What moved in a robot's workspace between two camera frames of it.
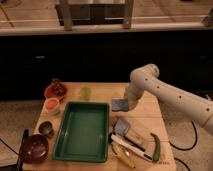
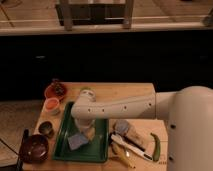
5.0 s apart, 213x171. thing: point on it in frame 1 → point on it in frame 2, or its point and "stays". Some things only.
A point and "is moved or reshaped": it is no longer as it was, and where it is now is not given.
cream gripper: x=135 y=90 → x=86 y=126
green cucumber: x=157 y=147 stays
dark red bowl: x=33 y=148 stays
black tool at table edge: x=20 y=163 stays
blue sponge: x=120 y=105 is moved or reshaped
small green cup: x=85 y=92 stays
